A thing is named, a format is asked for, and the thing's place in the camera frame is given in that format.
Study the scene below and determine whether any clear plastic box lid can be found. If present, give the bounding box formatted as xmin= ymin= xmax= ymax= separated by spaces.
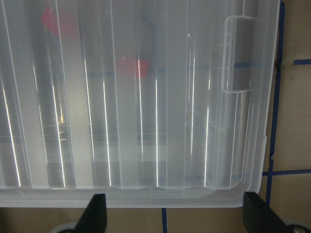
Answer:
xmin=0 ymin=0 xmax=281 ymax=208

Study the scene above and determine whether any red block near lid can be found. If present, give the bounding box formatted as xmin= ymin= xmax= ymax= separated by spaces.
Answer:
xmin=119 ymin=56 xmax=149 ymax=79

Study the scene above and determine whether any red block under lid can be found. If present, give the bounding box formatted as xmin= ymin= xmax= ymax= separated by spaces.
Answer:
xmin=40 ymin=6 xmax=79 ymax=38

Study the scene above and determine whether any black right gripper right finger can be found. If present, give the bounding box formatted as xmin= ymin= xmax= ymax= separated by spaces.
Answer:
xmin=243 ymin=192 xmax=303 ymax=233

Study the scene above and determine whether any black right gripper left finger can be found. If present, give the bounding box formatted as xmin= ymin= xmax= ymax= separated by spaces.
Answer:
xmin=73 ymin=194 xmax=107 ymax=233

